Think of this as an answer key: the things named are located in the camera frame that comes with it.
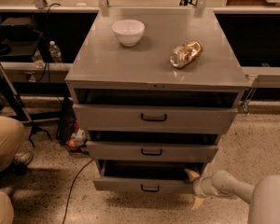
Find grey drawer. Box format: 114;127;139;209
73;105;237;134
86;141;217;162
93;160;205;194

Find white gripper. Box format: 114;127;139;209
185;169;216;210

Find person's beige knee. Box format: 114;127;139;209
0;190;14;224

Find black floor cable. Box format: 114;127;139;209
61;158;95;224

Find black side table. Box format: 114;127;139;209
0;15;42;62

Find grey middle drawer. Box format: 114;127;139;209
86;141;217;162

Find white ceramic bowl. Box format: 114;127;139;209
112;20;145;47

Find black tripod stand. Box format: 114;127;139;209
0;63;51;146

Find grey top drawer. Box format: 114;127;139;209
73;105;237;134

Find grey metal drawer cabinet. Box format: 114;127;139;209
64;7;251;187

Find red white items pile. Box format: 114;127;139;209
66;122;86;151

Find clear plastic water bottle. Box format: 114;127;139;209
49;41;63;63

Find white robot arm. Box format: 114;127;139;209
185;169;280;224

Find grey bottom drawer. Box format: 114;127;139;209
93;160;205;194

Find grey sneaker shoe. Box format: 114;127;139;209
13;151;34;166

